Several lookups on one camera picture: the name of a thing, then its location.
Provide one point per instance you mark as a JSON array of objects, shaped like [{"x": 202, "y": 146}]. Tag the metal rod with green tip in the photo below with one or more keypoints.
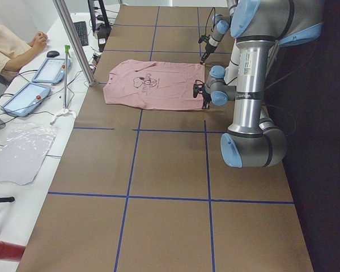
[{"x": 65, "y": 110}]

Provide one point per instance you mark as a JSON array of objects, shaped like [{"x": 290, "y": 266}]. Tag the clear plastic bag with paper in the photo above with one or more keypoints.
[{"x": 24, "y": 151}]

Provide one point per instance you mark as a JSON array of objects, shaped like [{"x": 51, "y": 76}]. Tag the aluminium frame post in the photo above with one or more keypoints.
[{"x": 69, "y": 27}]

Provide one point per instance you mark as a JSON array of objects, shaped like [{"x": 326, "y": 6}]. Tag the black box device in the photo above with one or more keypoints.
[{"x": 101, "y": 34}]

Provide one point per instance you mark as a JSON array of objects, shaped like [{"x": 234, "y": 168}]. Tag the black keyboard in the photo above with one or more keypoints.
[{"x": 81, "y": 29}]

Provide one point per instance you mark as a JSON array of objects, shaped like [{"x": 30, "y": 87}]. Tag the red cylinder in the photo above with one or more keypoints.
[{"x": 11, "y": 252}]

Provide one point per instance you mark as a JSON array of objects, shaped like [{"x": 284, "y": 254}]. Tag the seated person in beige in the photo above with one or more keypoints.
[{"x": 15, "y": 53}]

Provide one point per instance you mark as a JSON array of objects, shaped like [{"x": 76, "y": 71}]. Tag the far blue teach pendant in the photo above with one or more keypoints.
[{"x": 51, "y": 71}]

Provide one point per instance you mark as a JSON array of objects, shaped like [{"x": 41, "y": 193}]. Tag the blue teach pendant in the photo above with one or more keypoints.
[
  {"x": 51, "y": 71},
  {"x": 26, "y": 100}
]

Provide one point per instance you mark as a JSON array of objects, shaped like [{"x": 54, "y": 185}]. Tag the brown paper table cover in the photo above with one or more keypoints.
[{"x": 148, "y": 190}]

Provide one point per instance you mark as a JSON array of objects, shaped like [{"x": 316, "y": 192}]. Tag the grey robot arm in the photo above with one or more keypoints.
[
  {"x": 220, "y": 26},
  {"x": 253, "y": 140}
]

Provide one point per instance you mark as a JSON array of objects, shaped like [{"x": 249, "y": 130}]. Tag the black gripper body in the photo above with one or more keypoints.
[
  {"x": 206, "y": 98},
  {"x": 206, "y": 52}
]

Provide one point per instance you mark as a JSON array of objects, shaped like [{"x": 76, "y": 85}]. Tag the pink Snoopy t-shirt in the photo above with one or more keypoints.
[{"x": 154, "y": 85}]

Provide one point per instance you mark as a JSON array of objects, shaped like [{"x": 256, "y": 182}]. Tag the black computer mouse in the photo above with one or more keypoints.
[{"x": 52, "y": 54}]

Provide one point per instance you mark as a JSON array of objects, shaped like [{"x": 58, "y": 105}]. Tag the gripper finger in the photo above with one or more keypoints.
[
  {"x": 206, "y": 106},
  {"x": 203, "y": 59}
]

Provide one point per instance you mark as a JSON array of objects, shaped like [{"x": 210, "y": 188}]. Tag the near blue teach pendant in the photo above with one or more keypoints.
[{"x": 26, "y": 100}]

